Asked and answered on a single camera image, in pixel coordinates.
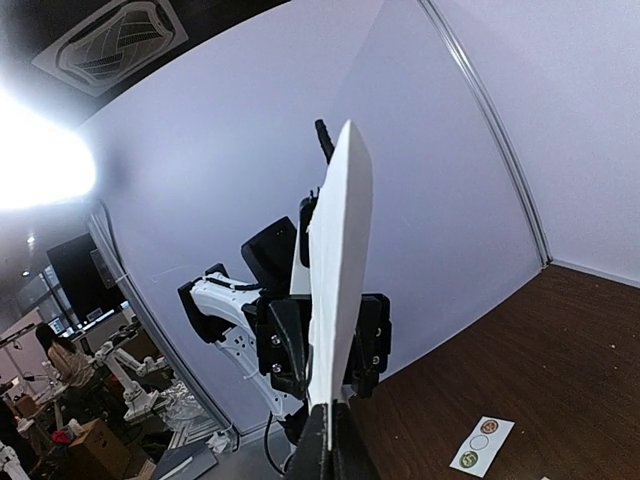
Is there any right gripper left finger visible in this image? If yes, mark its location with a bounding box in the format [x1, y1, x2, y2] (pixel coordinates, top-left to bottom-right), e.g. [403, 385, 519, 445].
[285, 404, 332, 480]

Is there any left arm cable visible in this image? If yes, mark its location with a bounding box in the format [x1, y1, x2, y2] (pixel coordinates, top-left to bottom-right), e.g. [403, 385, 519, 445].
[313, 118, 337, 164]

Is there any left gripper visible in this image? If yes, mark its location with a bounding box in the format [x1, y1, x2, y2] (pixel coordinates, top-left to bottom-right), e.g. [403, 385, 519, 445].
[254, 292, 392, 401]

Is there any cardboard box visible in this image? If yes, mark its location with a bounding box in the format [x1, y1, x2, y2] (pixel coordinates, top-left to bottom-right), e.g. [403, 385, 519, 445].
[68, 419, 132, 480]

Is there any letter sheet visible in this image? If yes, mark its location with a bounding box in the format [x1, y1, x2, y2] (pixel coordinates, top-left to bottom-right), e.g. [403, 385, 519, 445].
[308, 120, 373, 451]

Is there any bright ceiling light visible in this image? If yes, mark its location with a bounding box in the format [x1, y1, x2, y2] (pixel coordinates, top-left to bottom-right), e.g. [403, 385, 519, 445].
[1, 89, 96, 211]

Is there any left aluminium frame post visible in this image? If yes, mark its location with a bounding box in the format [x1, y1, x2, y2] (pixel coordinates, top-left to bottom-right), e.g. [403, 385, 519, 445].
[418, 0, 553, 269]

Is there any person in beige top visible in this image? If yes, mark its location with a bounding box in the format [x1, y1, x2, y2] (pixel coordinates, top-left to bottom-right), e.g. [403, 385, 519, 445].
[35, 323, 96, 406]

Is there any white sticker sheet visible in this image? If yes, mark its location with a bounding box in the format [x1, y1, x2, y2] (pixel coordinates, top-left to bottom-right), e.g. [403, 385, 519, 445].
[449, 416, 515, 478]

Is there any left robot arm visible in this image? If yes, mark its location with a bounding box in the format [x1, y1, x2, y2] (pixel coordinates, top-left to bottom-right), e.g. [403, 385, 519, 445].
[178, 217, 392, 443]

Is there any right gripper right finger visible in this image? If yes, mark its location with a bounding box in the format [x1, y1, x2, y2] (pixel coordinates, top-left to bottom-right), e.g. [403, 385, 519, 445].
[330, 402, 381, 480]

